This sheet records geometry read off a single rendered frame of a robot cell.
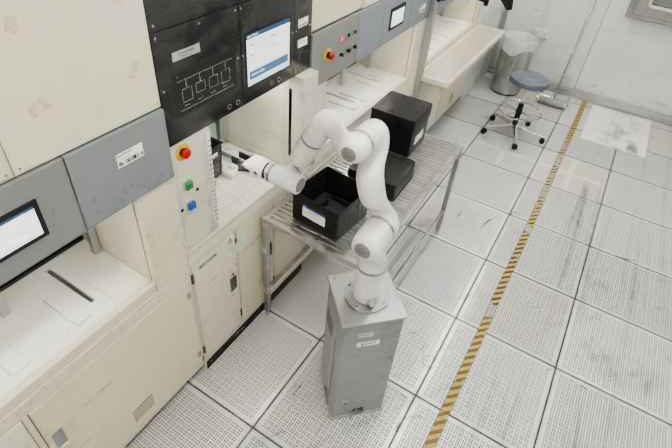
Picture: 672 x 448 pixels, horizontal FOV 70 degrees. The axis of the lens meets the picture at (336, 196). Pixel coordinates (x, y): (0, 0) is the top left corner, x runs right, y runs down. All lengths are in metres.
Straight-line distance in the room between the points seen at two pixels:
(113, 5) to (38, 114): 0.35
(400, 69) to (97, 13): 2.56
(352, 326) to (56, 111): 1.28
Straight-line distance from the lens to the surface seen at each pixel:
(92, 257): 2.25
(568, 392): 3.08
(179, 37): 1.69
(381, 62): 3.74
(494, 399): 2.89
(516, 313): 3.29
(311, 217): 2.32
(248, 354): 2.83
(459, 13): 5.05
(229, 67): 1.90
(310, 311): 2.99
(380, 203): 1.72
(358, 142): 1.55
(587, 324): 3.45
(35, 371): 1.96
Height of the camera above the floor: 2.36
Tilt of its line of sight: 39 degrees down
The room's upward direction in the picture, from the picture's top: 5 degrees clockwise
